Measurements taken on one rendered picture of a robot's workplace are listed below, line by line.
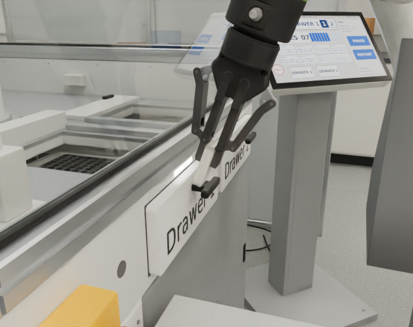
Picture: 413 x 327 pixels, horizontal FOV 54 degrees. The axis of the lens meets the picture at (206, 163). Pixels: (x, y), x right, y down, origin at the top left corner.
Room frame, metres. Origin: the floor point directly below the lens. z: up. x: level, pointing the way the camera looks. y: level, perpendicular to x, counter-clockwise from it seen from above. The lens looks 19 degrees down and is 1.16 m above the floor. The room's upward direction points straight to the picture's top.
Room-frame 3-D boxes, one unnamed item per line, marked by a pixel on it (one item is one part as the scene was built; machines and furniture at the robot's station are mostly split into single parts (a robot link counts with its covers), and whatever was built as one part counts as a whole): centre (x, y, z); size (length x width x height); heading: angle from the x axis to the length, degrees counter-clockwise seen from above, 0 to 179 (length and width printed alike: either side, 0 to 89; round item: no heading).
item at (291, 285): (1.49, -0.40, 0.51); 0.50 x 0.45 x 1.02; 24
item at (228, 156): (0.93, -0.07, 0.87); 0.29 x 0.02 x 0.11; 162
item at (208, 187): (0.62, 0.00, 0.91); 0.07 x 0.04 x 0.01; 162
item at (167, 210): (0.63, 0.03, 0.87); 0.29 x 0.02 x 0.11; 162
